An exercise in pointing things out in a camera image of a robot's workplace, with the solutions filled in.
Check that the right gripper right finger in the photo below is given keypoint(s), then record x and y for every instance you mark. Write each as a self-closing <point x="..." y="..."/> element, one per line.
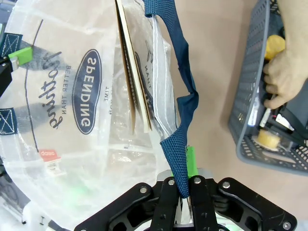
<point x="240" y="207"/>

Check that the black green finger of the left gripper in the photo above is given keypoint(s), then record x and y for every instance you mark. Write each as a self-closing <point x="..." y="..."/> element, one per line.
<point x="22" y="55"/>

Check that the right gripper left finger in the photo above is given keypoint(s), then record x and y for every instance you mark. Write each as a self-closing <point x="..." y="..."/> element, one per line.
<point x="134" y="209"/>

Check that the translucent white shopping bag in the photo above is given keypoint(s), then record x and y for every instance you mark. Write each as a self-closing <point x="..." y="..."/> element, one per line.
<point x="72" y="144"/>

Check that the person's right forearm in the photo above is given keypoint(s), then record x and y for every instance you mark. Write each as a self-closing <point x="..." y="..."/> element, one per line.
<point x="296" y="21"/>

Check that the person's right hand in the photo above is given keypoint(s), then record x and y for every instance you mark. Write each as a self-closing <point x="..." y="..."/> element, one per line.
<point x="286" y="77"/>

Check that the clear tape roll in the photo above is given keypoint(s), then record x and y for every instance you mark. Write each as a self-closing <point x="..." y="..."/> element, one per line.
<point x="267" y="140"/>

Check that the black white marker pen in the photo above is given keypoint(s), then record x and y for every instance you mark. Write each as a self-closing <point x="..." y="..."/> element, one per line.
<point x="265" y="117"/>

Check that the black box item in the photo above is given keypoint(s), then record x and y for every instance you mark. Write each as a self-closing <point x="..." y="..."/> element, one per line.
<point x="298" y="115"/>

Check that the cream kraft paper notebook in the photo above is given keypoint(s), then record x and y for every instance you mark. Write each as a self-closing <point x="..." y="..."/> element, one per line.
<point x="136" y="79"/>

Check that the yellow rounded item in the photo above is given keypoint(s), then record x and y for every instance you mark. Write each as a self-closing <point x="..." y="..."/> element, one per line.
<point x="275" y="45"/>

